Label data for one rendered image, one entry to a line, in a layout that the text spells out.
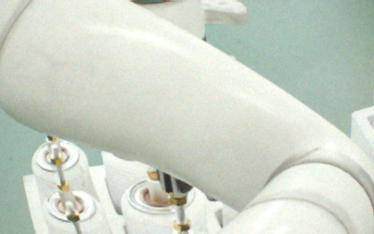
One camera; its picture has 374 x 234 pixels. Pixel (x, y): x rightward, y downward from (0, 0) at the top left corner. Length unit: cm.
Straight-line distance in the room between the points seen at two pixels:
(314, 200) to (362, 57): 154
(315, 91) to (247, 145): 131
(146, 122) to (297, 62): 142
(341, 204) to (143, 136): 12
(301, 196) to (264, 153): 6
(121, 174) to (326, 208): 76
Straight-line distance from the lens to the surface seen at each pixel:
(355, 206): 37
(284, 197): 37
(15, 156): 162
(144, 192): 104
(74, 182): 109
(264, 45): 189
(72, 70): 41
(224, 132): 42
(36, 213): 114
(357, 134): 129
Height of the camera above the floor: 85
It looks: 31 degrees down
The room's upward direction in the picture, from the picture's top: 5 degrees counter-clockwise
